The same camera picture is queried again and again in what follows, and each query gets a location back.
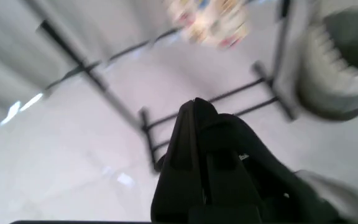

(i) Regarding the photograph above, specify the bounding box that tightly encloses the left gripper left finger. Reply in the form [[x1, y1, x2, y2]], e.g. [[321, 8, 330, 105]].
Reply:
[[150, 99, 205, 222]]

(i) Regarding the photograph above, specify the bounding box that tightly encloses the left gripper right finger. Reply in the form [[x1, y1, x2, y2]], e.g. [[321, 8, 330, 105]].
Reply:
[[194, 98, 264, 222]]

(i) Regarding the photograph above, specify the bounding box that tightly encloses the black garment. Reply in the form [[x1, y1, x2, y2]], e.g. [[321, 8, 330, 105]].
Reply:
[[199, 112, 351, 224]]

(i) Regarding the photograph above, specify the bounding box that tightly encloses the cream printed garment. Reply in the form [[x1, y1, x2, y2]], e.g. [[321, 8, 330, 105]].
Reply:
[[163, 0, 251, 49]]

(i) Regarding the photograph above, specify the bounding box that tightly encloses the black clothes rack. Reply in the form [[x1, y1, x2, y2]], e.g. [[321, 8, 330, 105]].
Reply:
[[37, 0, 298, 172]]

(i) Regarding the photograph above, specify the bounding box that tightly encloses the white laundry basket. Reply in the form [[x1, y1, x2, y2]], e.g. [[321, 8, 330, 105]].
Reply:
[[295, 0, 358, 122]]

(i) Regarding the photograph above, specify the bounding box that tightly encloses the white curtain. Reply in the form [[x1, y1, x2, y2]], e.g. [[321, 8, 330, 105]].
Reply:
[[0, 0, 180, 128]]

